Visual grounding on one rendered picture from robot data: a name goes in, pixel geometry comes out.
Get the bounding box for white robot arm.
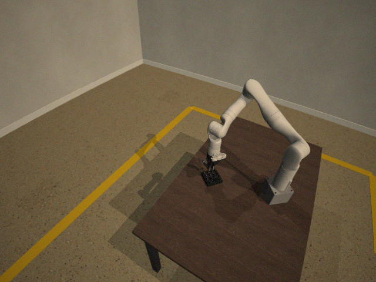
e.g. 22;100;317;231
207;79;310;191

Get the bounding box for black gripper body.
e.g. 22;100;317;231
206;153;212;163

